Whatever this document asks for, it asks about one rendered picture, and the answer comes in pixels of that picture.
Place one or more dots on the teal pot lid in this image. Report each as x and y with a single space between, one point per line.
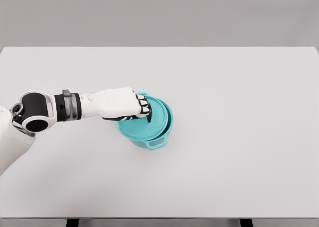
142 127

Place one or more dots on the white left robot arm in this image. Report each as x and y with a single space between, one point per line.
37 112

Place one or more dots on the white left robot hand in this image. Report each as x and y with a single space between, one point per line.
117 102

